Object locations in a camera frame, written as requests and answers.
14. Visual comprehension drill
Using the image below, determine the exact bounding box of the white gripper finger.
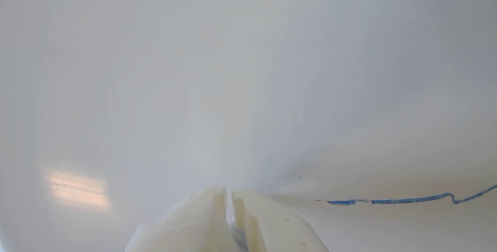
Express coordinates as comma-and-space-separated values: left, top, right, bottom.
232, 189, 330, 252
125, 185, 241, 252

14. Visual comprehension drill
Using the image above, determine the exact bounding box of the large white whiteboard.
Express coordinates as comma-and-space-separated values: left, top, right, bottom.
0, 0, 497, 252

